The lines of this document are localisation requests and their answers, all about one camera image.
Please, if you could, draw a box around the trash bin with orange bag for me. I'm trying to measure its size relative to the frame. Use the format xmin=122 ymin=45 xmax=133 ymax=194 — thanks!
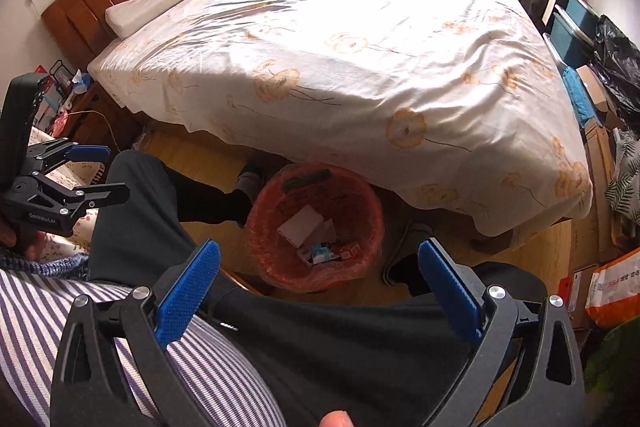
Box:
xmin=245 ymin=163 xmax=385 ymax=293

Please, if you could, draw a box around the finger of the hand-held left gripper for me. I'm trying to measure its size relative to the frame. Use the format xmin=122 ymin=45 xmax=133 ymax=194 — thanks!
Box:
xmin=27 ymin=139 xmax=112 ymax=174
xmin=20 ymin=176 xmax=132 ymax=219

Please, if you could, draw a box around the person's right hand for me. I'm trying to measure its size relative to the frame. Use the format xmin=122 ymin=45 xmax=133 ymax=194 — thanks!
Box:
xmin=320 ymin=409 xmax=357 ymax=427

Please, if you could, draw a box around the person's left hand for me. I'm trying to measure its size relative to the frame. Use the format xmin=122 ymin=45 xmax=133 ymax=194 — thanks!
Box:
xmin=0 ymin=222 xmax=43 ymax=263

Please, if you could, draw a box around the open cardboard box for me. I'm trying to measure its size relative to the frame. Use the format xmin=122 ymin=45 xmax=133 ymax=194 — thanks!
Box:
xmin=575 ymin=67 xmax=626 ymax=132

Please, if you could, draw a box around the small blue white carton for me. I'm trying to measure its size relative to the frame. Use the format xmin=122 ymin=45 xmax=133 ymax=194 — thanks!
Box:
xmin=307 ymin=244 xmax=338 ymax=265

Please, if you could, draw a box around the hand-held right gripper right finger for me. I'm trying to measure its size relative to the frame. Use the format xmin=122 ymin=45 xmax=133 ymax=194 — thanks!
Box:
xmin=417 ymin=239 xmax=586 ymax=427

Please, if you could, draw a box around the green cloth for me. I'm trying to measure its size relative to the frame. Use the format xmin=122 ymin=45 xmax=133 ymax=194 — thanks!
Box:
xmin=585 ymin=322 xmax=640 ymax=408

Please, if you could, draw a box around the white cable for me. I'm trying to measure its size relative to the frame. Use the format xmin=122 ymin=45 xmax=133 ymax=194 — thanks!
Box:
xmin=70 ymin=109 xmax=118 ymax=148

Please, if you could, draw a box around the grey slipper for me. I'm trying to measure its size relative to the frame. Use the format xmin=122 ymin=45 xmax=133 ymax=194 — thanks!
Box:
xmin=236 ymin=162 xmax=268 ymax=228
xmin=382 ymin=222 xmax=433 ymax=288

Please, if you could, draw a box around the cardboard box with red label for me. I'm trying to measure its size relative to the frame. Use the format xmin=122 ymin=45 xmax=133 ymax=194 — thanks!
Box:
xmin=560 ymin=264 xmax=598 ymax=333

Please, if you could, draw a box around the blue bag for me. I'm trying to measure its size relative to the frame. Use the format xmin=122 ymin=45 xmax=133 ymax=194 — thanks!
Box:
xmin=561 ymin=66 xmax=601 ymax=125

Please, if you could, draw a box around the white paper scrap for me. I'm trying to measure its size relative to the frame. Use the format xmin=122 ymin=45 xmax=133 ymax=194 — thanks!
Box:
xmin=277 ymin=206 xmax=325 ymax=248

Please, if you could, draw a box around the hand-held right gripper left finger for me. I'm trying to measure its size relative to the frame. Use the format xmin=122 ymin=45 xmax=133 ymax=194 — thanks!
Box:
xmin=50 ymin=239 xmax=221 ymax=427

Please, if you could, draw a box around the white pillow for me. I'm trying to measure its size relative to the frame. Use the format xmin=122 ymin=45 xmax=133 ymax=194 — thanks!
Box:
xmin=105 ymin=0 xmax=207 ymax=40

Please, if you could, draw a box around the wooden nightstand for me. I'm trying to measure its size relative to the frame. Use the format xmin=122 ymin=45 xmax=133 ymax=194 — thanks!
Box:
xmin=30 ymin=62 xmax=146 ymax=152

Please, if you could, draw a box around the black plastic bag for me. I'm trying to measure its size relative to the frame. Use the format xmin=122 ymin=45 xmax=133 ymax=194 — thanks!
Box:
xmin=590 ymin=14 xmax=640 ymax=132

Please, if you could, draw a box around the orange white parcel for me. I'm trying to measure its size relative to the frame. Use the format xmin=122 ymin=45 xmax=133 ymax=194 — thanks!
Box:
xmin=585 ymin=249 xmax=640 ymax=330

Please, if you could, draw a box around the flattened cardboard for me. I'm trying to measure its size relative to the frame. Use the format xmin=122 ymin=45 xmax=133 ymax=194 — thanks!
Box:
xmin=582 ymin=122 xmax=618 ymax=258

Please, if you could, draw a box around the bed with floral sheet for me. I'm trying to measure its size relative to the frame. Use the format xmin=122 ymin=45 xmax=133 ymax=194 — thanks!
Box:
xmin=87 ymin=0 xmax=593 ymax=253

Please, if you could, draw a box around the leaf patterned bag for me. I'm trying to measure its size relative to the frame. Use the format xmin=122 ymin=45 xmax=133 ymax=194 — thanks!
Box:
xmin=605 ymin=129 xmax=640 ymax=228

